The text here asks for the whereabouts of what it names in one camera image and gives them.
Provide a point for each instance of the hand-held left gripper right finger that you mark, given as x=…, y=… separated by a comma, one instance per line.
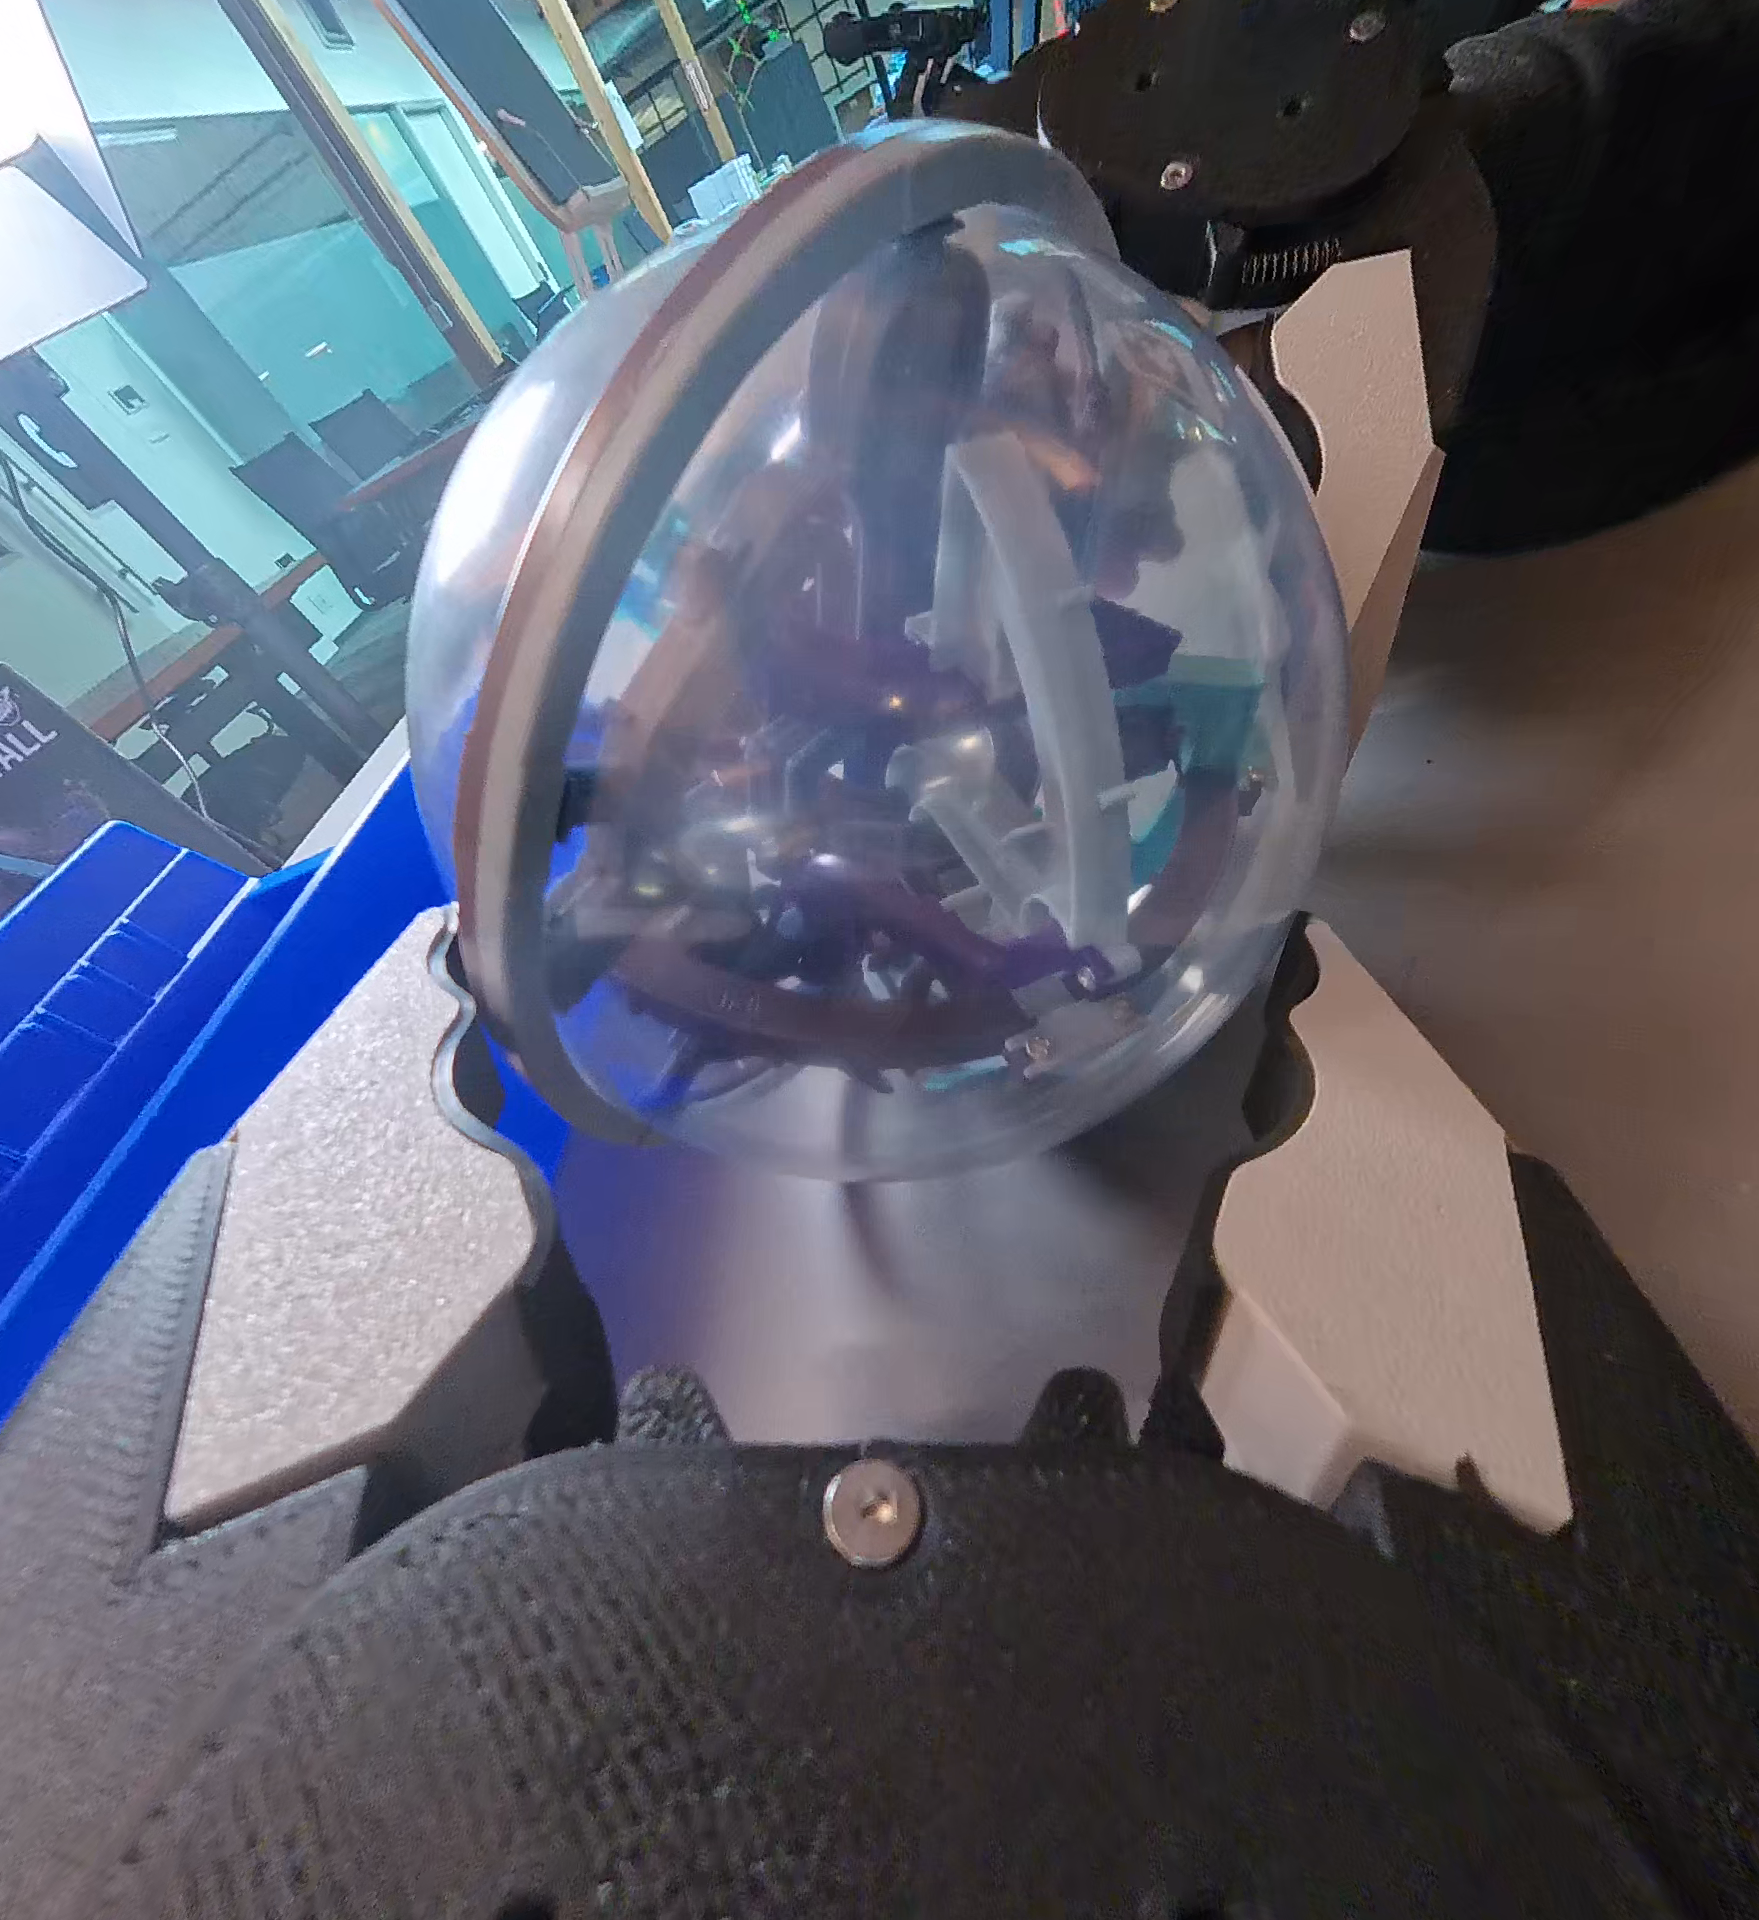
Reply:
x=1390, y=1261

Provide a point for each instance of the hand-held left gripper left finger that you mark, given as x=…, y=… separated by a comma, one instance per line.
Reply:
x=340, y=1231

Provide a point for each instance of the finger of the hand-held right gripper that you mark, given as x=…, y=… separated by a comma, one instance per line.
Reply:
x=1375, y=421

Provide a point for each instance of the clear plastic maze ball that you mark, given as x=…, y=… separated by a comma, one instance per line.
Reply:
x=879, y=661

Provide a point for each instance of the dark blue maze ball box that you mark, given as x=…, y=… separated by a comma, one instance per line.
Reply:
x=10, y=812

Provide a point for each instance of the blue plastic bin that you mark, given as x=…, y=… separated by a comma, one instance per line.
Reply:
x=69, y=1141

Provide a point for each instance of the white light panel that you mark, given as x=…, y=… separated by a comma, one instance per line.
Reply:
x=10, y=181

